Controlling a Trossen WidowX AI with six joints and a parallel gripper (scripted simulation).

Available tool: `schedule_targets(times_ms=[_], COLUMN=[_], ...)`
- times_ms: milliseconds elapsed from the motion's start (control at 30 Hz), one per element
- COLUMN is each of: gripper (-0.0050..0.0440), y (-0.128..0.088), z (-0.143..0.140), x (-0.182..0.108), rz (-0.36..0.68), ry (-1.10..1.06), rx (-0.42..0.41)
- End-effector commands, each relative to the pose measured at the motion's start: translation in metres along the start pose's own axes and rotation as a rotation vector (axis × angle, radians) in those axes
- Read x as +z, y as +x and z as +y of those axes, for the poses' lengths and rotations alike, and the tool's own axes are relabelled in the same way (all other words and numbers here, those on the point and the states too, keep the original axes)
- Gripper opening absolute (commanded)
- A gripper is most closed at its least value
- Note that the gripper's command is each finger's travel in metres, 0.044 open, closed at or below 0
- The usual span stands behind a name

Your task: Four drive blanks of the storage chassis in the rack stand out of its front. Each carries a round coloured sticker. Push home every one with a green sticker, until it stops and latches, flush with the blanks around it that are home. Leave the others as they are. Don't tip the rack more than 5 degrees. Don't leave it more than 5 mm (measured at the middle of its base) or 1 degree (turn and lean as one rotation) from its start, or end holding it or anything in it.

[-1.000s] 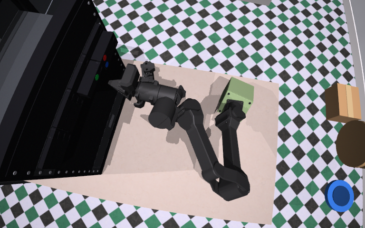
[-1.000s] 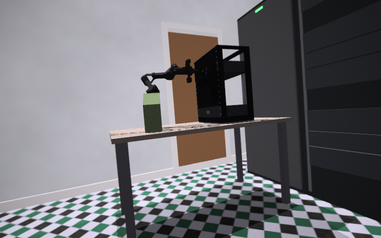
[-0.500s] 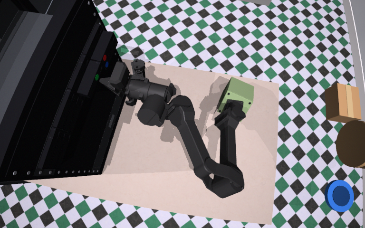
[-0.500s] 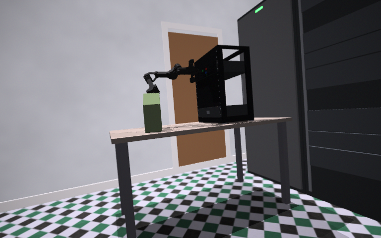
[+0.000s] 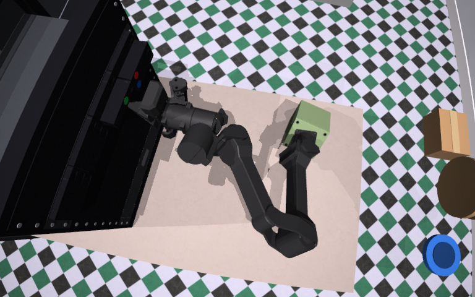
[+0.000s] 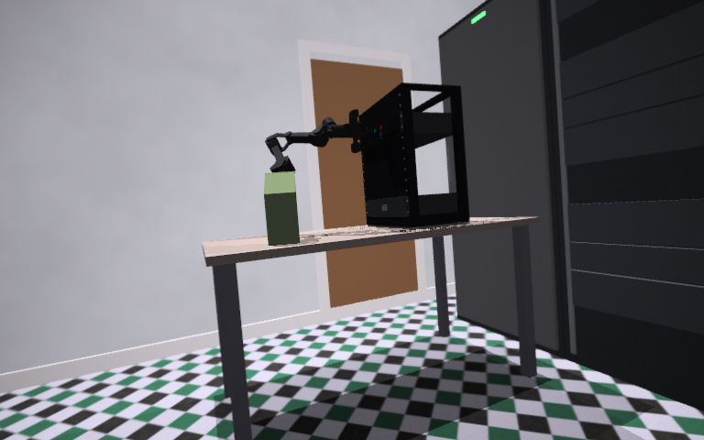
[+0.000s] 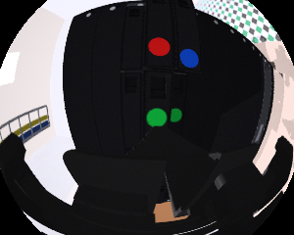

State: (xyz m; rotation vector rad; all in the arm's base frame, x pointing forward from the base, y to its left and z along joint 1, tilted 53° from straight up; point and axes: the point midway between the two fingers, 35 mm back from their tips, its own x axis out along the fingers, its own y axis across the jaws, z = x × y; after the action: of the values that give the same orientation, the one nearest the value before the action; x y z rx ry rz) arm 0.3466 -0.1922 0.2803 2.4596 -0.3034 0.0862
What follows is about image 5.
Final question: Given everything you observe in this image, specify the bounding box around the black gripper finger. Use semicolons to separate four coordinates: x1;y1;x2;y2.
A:
127;101;153;122
138;114;159;129

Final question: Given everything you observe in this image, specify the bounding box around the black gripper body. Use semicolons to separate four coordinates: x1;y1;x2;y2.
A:
140;80;196;139

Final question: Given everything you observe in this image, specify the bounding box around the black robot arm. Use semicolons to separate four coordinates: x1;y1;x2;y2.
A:
167;77;320;258

